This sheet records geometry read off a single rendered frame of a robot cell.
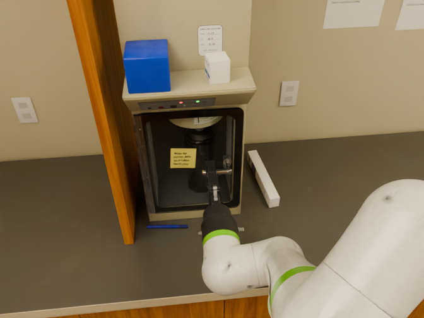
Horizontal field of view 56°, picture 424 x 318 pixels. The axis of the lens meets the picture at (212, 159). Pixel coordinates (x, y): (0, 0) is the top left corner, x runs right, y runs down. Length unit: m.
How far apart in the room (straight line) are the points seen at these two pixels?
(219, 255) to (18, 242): 0.79
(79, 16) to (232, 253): 0.60
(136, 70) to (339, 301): 0.66
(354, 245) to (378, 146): 1.35
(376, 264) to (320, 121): 1.34
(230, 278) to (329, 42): 1.02
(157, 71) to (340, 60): 0.91
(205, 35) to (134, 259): 0.72
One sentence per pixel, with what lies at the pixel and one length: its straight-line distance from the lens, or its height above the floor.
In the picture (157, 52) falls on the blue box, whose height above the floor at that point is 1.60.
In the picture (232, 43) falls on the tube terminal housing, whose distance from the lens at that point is 1.03.
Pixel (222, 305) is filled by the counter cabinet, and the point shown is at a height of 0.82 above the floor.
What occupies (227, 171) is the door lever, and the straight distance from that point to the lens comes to 1.18.
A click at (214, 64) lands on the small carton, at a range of 0.95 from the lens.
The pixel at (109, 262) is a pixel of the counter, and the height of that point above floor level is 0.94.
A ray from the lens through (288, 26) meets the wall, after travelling 1.53.
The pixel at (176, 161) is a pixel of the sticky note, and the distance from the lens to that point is 1.20.
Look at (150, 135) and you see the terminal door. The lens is 1.14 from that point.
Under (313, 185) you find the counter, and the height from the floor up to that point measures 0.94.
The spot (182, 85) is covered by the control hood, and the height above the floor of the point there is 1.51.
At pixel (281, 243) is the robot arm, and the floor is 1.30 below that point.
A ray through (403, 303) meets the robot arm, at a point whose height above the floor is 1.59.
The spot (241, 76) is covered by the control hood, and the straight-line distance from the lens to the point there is 1.02.
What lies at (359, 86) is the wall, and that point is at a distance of 1.76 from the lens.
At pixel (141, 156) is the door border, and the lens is 1.19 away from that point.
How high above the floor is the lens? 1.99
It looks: 40 degrees down
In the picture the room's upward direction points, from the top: 1 degrees counter-clockwise
